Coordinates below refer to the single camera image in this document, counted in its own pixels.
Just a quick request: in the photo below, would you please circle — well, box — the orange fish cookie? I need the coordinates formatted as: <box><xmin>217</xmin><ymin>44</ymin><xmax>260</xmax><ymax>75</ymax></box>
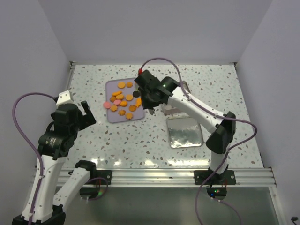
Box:
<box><xmin>135</xmin><ymin>97</ymin><xmax>142</xmax><ymax>108</ymax></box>
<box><xmin>112</xmin><ymin>91</ymin><xmax>122</xmax><ymax>97</ymax></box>

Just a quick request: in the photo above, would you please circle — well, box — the chocolate chip cookie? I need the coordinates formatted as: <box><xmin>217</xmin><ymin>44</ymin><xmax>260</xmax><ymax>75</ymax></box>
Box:
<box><xmin>129</xmin><ymin>105</ymin><xmax>136</xmax><ymax>112</ymax></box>

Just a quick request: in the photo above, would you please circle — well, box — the orange fish cookie hidden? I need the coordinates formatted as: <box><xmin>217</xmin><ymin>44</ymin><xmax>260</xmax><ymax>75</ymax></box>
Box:
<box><xmin>119</xmin><ymin>101</ymin><xmax>128</xmax><ymax>107</ymax></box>

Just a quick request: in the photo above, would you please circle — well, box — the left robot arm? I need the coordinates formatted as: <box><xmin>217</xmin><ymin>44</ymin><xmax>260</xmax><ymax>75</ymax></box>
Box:
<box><xmin>12</xmin><ymin>101</ymin><xmax>98</xmax><ymax>225</ymax></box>

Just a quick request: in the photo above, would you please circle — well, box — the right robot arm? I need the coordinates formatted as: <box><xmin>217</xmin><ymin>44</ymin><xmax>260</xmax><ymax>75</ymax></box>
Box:
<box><xmin>135</xmin><ymin>69</ymin><xmax>236</xmax><ymax>184</ymax></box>

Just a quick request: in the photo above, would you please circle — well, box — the black sandwich cookie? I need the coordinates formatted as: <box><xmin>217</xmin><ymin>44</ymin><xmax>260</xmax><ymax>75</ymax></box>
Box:
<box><xmin>132</xmin><ymin>91</ymin><xmax>140</xmax><ymax>98</ymax></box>

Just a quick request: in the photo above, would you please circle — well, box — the pink cookie tin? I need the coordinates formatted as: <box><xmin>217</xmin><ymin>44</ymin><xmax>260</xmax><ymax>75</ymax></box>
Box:
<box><xmin>161</xmin><ymin>81</ymin><xmax>190</xmax><ymax>115</ymax></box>

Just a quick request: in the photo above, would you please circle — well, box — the round dotted biscuit right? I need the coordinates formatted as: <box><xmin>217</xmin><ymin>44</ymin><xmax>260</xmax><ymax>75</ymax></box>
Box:
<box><xmin>125</xmin><ymin>94</ymin><xmax>134</xmax><ymax>101</ymax></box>

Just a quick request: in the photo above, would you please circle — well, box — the round dotted biscuit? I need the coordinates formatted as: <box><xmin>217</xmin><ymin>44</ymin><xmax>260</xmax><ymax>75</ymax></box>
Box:
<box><xmin>125</xmin><ymin>94</ymin><xmax>134</xmax><ymax>101</ymax></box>
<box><xmin>116</xmin><ymin>94</ymin><xmax>124</xmax><ymax>100</ymax></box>
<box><xmin>118</xmin><ymin>82</ymin><xmax>126</xmax><ymax>89</ymax></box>

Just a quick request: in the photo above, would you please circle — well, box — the pink round cookie left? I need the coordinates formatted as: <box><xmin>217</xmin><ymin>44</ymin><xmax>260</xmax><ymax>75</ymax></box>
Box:
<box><xmin>103</xmin><ymin>102</ymin><xmax>111</xmax><ymax>109</ymax></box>

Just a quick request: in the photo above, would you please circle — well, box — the pink round cookie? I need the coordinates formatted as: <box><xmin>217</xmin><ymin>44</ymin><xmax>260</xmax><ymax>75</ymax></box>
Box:
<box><xmin>103</xmin><ymin>102</ymin><xmax>111</xmax><ymax>109</ymax></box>
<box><xmin>114</xmin><ymin>99</ymin><xmax>121</xmax><ymax>105</ymax></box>

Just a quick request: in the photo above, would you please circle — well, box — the swirl cookie top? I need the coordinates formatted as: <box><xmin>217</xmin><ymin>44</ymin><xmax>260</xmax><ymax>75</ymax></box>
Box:
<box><xmin>126</xmin><ymin>82</ymin><xmax>133</xmax><ymax>88</ymax></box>

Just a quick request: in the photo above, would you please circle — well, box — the flower cookie left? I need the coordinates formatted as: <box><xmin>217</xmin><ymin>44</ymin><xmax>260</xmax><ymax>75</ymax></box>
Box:
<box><xmin>110</xmin><ymin>105</ymin><xmax>118</xmax><ymax>112</ymax></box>

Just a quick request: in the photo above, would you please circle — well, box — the swirl cookie left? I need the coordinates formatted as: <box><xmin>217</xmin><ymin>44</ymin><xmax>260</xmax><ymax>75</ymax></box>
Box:
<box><xmin>110</xmin><ymin>96</ymin><xmax>116</xmax><ymax>103</ymax></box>

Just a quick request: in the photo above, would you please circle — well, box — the lilac plastic tray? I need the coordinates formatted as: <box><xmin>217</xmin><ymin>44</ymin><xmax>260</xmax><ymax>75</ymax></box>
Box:
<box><xmin>105</xmin><ymin>77</ymin><xmax>145</xmax><ymax>123</ymax></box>

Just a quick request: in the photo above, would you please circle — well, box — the round dotted biscuit middle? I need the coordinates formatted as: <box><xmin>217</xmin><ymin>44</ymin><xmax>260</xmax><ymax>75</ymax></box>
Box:
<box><xmin>116</xmin><ymin>94</ymin><xmax>124</xmax><ymax>100</ymax></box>

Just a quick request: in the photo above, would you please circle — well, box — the round dotted biscuit top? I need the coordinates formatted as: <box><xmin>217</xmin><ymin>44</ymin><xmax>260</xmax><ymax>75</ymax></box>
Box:
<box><xmin>118</xmin><ymin>82</ymin><xmax>126</xmax><ymax>89</ymax></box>

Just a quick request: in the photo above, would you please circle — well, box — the pink round cookie middle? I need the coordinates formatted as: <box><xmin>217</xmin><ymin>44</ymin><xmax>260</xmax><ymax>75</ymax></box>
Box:
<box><xmin>114</xmin><ymin>99</ymin><xmax>121</xmax><ymax>105</ymax></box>

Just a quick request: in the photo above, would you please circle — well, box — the swirl flower cookie bottom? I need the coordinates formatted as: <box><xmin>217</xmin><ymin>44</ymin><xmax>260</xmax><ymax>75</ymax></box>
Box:
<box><xmin>118</xmin><ymin>110</ymin><xmax>126</xmax><ymax>116</ymax></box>

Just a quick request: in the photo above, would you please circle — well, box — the silver tin lid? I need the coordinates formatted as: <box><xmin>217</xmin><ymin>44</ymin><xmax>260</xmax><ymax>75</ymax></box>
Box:
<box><xmin>166</xmin><ymin>116</ymin><xmax>204</xmax><ymax>149</ymax></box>

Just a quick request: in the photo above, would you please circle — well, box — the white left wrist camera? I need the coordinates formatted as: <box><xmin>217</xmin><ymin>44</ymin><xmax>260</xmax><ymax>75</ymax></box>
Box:
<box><xmin>56</xmin><ymin>90</ymin><xmax>74</xmax><ymax>107</ymax></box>

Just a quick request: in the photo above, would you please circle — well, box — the red cable connector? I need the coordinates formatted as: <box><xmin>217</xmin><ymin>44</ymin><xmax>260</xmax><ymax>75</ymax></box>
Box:
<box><xmin>138</xmin><ymin>68</ymin><xmax>143</xmax><ymax>75</ymax></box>

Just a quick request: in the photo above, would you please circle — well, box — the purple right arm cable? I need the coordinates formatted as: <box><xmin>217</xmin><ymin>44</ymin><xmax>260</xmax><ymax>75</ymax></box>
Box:
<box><xmin>141</xmin><ymin>58</ymin><xmax>258</xmax><ymax>225</ymax></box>

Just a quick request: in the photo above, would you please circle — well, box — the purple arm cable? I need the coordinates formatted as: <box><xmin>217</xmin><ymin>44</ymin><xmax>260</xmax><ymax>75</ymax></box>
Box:
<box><xmin>11</xmin><ymin>92</ymin><xmax>58</xmax><ymax>225</ymax></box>
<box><xmin>141</xmin><ymin>58</ymin><xmax>258</xmax><ymax>225</ymax></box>

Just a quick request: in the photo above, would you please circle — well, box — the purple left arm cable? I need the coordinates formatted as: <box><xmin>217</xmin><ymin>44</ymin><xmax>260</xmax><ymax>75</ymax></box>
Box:
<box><xmin>11</xmin><ymin>92</ymin><xmax>58</xmax><ymax>225</ymax></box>

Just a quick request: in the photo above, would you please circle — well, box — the aluminium front rail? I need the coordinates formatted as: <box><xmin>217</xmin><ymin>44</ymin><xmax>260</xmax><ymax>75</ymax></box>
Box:
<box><xmin>34</xmin><ymin>167</ymin><xmax>275</xmax><ymax>188</ymax></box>

